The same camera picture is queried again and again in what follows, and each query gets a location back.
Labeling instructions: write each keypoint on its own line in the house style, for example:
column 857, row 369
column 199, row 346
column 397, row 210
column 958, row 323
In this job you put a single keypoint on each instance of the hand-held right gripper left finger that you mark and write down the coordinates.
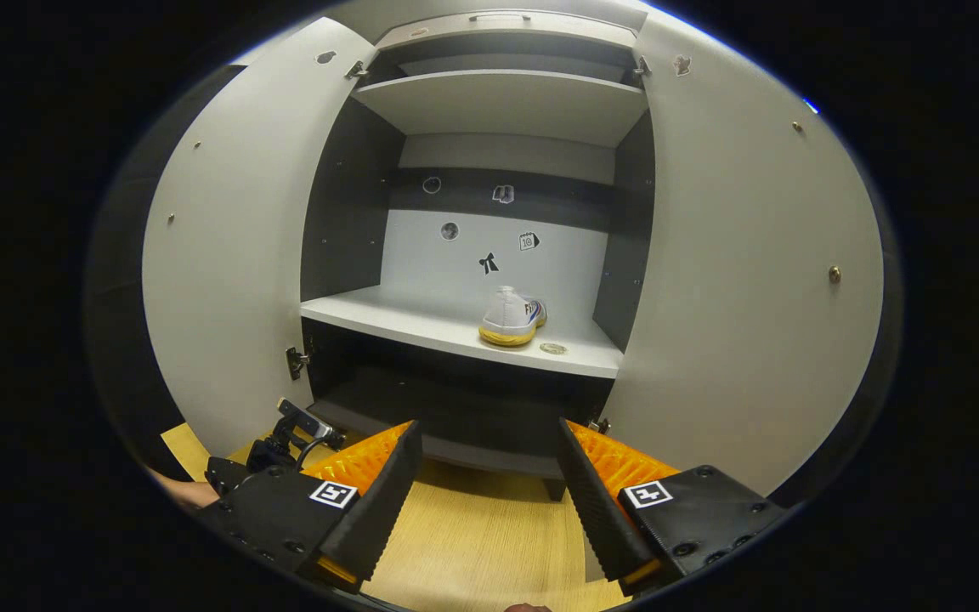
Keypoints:
column 379, row 501

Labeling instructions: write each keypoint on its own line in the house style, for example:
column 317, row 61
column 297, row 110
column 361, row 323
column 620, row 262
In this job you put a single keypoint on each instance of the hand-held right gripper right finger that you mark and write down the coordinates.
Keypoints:
column 596, row 510

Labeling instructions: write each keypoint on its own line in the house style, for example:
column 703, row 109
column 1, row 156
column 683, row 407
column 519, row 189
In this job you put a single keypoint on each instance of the grey cabinet door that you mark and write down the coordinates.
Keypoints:
column 234, row 255
column 736, row 297

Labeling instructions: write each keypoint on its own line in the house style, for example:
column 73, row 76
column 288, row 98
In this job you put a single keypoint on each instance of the white canvas shoe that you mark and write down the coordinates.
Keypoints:
column 511, row 319

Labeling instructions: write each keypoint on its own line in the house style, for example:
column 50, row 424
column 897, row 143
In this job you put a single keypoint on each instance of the grey shoe cabinet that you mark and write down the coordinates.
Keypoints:
column 430, row 263

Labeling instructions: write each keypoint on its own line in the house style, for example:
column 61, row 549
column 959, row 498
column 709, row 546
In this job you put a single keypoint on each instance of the metal door hinge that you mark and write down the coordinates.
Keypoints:
column 296, row 361
column 357, row 70
column 600, row 425
column 642, row 66

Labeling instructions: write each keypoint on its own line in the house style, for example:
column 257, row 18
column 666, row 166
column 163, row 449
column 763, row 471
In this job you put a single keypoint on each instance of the white cabinet shelf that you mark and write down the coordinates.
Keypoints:
column 498, row 106
column 421, row 323

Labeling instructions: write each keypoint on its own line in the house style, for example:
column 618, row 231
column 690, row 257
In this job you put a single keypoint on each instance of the grey cabinet drawer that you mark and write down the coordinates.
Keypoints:
column 430, row 34

